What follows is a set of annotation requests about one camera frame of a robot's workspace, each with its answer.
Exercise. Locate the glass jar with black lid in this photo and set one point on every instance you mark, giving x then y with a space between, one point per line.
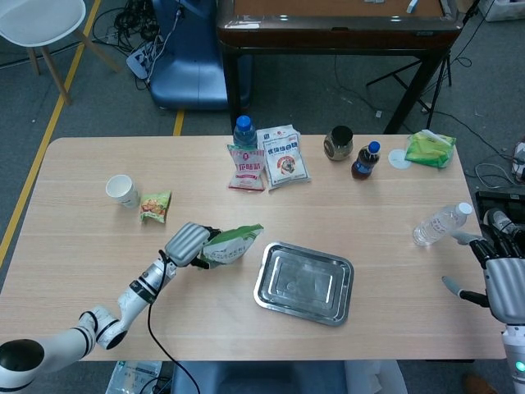
338 143

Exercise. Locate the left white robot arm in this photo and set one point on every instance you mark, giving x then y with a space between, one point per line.
131 295

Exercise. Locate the white chair with wooden legs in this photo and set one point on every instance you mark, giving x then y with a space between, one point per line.
37 20

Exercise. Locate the blue padded seat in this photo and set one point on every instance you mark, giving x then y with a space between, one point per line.
254 377

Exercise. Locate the black tripod stand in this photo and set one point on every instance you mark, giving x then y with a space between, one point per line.
436 82

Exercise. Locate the water bottle with blue cap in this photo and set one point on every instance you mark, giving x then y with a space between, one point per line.
245 133

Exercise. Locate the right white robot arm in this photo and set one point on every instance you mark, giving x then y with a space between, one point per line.
514 357

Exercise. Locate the green tissue pack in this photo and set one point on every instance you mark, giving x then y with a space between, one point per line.
430 149

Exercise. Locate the black box with shoes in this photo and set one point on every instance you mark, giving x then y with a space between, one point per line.
498 201

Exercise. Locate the pink white snack bag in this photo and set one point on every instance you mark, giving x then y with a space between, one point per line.
246 170

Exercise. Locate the clear bottle with white cap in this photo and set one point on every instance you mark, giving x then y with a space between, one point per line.
439 225

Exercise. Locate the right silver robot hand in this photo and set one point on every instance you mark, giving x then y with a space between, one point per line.
506 287

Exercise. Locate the white power strip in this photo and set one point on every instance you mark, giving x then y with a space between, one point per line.
141 57

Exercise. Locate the white round lid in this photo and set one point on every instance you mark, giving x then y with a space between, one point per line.
397 160

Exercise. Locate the brown mahjong table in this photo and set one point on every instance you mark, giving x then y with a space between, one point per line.
340 35

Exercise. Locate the silver rectangular metal tray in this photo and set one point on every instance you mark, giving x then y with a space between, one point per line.
303 283

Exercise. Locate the white paper cup stack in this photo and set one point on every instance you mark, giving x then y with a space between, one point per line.
122 193

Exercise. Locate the dark soda bottle blue cap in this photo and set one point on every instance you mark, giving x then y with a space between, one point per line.
365 164

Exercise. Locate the clear plastic bag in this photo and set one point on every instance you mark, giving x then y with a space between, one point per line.
131 377

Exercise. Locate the corn starch bag green white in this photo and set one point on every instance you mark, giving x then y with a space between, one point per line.
229 250

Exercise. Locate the white sugar bag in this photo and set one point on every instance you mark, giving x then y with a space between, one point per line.
285 162

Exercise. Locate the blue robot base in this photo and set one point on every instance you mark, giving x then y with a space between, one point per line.
188 70

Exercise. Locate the green orange snack packet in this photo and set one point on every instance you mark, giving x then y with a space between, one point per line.
155 207

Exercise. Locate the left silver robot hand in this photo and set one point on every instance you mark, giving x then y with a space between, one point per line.
184 244

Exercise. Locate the single blue white mahjong tile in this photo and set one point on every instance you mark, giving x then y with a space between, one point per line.
412 5

